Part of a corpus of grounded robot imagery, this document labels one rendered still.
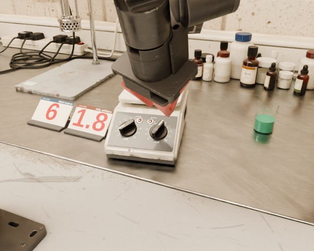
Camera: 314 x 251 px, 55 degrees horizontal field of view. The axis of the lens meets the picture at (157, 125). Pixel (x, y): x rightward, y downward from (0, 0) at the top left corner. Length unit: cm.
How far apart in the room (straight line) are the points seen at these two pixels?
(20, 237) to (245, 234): 29
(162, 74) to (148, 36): 7
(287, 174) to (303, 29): 59
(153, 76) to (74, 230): 23
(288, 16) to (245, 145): 54
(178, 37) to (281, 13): 71
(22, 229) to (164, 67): 28
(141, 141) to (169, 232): 18
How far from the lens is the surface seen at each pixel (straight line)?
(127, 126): 53
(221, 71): 90
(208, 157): 56
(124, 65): 41
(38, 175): 54
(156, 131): 51
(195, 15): 33
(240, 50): 92
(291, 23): 104
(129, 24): 32
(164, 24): 33
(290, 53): 102
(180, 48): 37
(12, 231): 45
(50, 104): 71
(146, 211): 44
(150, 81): 38
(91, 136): 62
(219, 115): 71
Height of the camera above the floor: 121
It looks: 29 degrees down
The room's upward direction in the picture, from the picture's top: straight up
